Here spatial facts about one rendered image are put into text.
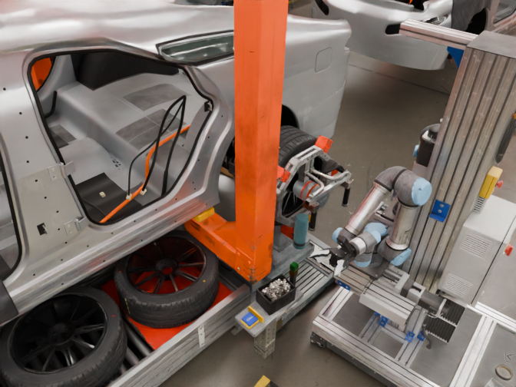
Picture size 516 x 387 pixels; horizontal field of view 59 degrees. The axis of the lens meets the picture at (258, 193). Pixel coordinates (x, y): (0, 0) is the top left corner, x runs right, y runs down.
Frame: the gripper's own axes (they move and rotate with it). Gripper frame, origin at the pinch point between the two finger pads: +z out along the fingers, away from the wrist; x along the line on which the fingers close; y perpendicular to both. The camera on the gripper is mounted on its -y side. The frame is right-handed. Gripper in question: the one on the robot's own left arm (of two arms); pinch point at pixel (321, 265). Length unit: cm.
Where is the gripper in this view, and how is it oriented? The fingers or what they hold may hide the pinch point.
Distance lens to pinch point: 198.5
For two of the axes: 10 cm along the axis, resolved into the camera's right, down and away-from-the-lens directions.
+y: 0.6, 8.4, 5.4
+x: -6.1, -4.0, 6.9
